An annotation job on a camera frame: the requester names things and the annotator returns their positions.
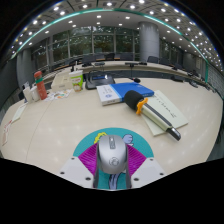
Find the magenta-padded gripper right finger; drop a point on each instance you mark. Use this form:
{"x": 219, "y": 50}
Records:
{"x": 136, "y": 159}

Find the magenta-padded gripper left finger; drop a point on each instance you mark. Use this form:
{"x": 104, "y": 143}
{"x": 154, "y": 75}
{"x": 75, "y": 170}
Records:
{"x": 87, "y": 159}

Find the silver computer mouse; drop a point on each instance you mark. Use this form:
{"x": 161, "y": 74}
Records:
{"x": 112, "y": 155}

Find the round teal cartoon mouse pad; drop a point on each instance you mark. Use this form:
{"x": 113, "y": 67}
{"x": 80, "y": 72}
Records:
{"x": 140, "y": 141}

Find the cream booklet with black writing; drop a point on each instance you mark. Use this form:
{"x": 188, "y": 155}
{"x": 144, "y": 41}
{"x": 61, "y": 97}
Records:
{"x": 173, "y": 113}

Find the blue and white book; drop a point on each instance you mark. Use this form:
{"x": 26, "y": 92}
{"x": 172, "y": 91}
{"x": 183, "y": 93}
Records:
{"x": 133, "y": 90}

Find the colourful leaflets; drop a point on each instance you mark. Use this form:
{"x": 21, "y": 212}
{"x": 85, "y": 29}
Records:
{"x": 59, "y": 95}

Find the green and white paper cup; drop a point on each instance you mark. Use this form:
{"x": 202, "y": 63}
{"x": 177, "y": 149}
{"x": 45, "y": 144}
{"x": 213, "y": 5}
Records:
{"x": 77, "y": 81}

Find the black desk console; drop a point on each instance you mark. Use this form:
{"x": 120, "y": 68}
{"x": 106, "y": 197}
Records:
{"x": 100, "y": 80}

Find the red bottle with green band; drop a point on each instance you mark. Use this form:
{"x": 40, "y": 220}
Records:
{"x": 41, "y": 86}

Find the dark office chairs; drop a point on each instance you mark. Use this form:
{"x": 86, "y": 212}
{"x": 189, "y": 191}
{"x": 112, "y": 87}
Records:
{"x": 153, "y": 60}

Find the ceiling lights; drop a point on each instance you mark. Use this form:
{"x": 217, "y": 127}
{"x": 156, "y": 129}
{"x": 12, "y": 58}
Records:
{"x": 110, "y": 13}

